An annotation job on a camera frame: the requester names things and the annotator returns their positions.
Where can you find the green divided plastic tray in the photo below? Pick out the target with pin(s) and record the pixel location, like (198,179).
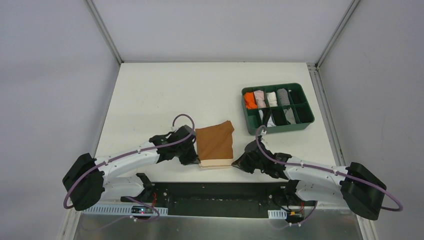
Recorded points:
(298,102)

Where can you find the brown underwear beige waistband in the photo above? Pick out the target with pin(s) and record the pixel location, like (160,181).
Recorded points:
(215,145)

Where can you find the grey striped rolled underwear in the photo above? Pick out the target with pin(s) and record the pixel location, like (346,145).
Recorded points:
(283,96)

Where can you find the pink rolled underwear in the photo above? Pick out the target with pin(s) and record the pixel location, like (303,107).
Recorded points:
(259,96)

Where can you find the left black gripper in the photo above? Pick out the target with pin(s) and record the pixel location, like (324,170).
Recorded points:
(190,151)

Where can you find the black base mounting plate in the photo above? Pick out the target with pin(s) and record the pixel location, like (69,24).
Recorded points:
(212,199)

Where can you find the right white cable duct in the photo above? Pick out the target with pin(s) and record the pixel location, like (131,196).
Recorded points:
(279,214)

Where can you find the orange rolled underwear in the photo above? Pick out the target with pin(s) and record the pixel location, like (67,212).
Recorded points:
(249,100)

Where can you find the black white rolled underwear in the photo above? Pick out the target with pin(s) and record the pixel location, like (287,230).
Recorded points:
(266,118)

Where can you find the left white cable duct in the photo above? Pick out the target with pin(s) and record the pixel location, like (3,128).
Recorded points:
(125,210)

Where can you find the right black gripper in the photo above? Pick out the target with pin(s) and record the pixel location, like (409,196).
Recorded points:
(247,159)

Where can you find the white cable duct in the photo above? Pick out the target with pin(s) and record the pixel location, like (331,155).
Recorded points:
(279,214)
(125,210)

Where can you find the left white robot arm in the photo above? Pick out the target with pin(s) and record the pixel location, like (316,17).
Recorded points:
(90,180)

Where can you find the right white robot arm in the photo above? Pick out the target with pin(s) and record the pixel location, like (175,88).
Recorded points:
(342,185)

